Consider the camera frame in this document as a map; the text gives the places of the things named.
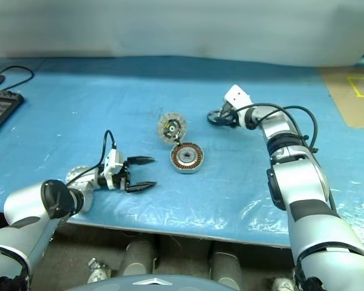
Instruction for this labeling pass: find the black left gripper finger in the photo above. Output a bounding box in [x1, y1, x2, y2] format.
[124, 181, 158, 194]
[126, 155, 155, 166]

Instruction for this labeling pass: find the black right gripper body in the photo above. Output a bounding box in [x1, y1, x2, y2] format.
[219, 102, 241, 129]

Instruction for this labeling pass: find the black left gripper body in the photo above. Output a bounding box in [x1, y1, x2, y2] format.
[113, 160, 133, 194]

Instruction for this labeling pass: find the black round rotor cap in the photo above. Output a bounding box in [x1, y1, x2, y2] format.
[206, 110, 228, 127]

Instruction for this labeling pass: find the motor stator with copper windings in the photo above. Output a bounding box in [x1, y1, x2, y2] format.
[169, 141, 206, 175]

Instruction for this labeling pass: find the silver motor end cover disc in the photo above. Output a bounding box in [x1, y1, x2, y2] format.
[157, 111, 188, 147]

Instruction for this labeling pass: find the blue plastic table cover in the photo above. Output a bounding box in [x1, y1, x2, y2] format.
[0, 54, 364, 249]

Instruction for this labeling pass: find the white crumpled object under table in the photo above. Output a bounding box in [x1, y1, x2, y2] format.
[87, 257, 112, 285]
[271, 276, 297, 291]

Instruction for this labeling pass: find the grey-blue robot torso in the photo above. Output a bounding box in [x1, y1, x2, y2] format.
[67, 273, 232, 291]

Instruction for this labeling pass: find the brown cardboard sheet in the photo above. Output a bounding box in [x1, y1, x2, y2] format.
[317, 66, 364, 130]

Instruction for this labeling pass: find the yellow tape square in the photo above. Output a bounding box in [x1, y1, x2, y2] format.
[347, 75, 364, 99]

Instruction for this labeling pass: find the black flat electronic device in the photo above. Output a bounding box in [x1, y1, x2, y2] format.
[0, 90, 25, 140]

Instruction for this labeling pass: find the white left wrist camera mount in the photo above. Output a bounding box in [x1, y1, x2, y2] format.
[103, 148, 124, 190]

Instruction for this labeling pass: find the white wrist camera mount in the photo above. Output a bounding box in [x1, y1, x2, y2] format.
[103, 148, 124, 190]
[223, 85, 252, 110]

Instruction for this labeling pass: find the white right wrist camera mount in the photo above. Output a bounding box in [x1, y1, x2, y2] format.
[223, 85, 252, 110]

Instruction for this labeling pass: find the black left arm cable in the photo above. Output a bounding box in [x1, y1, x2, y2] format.
[65, 129, 116, 187]

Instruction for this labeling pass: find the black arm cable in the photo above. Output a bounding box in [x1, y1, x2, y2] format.
[234, 102, 320, 153]
[65, 129, 116, 187]

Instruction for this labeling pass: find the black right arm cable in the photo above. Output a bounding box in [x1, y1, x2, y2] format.
[234, 102, 320, 153]

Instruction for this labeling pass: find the thin black device cable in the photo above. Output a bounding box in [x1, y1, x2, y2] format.
[0, 65, 35, 98]

